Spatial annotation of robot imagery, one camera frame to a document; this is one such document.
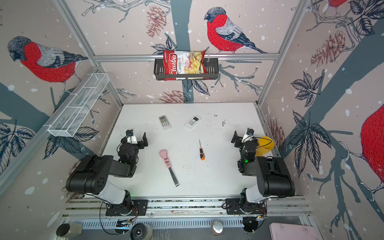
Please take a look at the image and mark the white remote grey buttons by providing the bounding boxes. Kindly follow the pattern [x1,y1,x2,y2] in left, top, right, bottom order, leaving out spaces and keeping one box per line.
[159,115,172,131]

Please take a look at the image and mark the orange black screwdriver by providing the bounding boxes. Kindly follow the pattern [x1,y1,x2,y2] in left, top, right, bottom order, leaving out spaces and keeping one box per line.
[199,141,205,161]

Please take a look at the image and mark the white remote green buttons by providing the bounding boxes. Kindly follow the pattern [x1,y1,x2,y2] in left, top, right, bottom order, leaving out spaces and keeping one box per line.
[184,115,201,130]

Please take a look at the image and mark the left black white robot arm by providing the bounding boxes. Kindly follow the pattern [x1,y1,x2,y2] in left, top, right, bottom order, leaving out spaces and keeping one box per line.
[66,129,149,208]

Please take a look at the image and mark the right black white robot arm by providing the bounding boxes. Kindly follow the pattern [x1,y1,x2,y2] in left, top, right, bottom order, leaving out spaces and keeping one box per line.
[231,128,295,206]

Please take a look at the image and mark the yellow plastic cup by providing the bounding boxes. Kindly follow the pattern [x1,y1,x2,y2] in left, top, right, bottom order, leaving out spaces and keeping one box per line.
[256,136,275,157]

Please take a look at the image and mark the red cassava chips bag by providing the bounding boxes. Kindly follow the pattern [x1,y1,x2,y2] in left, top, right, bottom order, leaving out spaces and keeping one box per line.
[163,50,207,81]

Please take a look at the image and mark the silver round cap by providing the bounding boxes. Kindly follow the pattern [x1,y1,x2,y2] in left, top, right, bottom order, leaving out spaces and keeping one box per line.
[211,220,224,236]

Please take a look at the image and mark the pink pad corner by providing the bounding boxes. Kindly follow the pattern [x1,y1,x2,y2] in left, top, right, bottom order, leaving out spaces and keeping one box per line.
[270,223,323,240]

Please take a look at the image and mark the black round speaker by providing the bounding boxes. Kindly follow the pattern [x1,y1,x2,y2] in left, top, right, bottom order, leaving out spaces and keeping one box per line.
[130,223,153,240]

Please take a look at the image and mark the black grey cylinder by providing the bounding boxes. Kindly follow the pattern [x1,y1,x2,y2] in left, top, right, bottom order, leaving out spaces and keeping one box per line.
[56,223,83,238]

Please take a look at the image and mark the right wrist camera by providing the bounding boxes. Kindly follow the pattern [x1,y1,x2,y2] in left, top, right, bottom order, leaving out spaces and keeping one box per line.
[242,133,254,143]

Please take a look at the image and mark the pink handled scraper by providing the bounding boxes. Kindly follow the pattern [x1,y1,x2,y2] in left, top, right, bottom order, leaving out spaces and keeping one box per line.
[159,150,180,187]

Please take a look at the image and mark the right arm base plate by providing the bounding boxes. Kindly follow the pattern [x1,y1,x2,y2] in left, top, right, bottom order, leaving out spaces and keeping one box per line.
[222,198,267,216]

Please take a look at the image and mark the white wire mesh shelf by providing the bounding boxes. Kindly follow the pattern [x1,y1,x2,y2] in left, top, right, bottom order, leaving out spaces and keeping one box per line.
[48,73,110,137]

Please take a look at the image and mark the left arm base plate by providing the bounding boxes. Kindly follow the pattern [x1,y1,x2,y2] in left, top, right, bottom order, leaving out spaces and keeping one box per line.
[105,200,148,217]

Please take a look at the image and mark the black wall basket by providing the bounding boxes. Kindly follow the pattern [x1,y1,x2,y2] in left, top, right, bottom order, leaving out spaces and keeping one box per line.
[154,58,219,81]

